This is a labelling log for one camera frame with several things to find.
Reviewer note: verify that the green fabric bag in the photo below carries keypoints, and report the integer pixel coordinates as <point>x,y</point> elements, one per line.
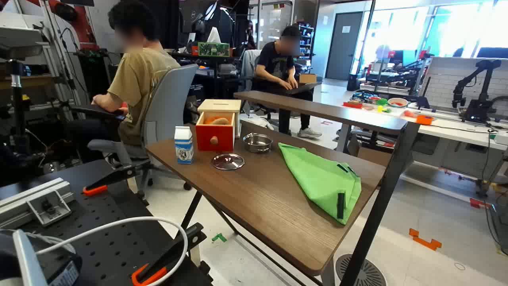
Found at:
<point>318,180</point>

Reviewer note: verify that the black background robot arm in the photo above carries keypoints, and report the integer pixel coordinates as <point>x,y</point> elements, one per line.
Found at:
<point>479,105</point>

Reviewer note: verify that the small metal bowl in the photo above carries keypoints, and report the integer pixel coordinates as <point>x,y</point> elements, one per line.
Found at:
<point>258,143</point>

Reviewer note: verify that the red wooden drawer box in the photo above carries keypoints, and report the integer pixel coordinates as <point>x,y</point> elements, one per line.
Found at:
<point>215,135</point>

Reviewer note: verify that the white blue milk carton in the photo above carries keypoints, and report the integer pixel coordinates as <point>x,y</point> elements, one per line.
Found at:
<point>183,145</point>

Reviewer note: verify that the long wooden bench table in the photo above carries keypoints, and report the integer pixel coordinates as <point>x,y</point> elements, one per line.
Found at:
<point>328,110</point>

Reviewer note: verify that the person in black shirt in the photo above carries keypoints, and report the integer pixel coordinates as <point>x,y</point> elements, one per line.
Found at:
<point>275,64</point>

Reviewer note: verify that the grey office chair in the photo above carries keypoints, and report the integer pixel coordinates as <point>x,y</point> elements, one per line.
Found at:
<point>164,105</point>

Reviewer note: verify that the green tissue box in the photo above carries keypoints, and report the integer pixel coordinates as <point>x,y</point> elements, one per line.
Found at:
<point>215,49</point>

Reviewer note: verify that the grey door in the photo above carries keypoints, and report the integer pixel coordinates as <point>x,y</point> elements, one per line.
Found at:
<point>344,45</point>

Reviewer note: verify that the person in tan shirt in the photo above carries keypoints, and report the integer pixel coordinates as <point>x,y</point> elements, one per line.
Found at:
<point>137,80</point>

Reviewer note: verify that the brown wooden table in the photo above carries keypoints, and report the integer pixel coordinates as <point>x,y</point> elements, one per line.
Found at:
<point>387,184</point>

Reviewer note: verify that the round floor grate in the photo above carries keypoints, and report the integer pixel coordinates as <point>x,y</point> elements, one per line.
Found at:
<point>366,272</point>

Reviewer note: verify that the black perforated breadboard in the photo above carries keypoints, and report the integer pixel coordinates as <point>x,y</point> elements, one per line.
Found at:
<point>112,248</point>

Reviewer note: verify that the white work table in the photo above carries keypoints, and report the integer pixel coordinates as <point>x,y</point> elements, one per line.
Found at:
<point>455,132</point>

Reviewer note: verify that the aluminium rail mount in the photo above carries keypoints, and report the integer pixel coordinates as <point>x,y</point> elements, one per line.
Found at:
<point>33,196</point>

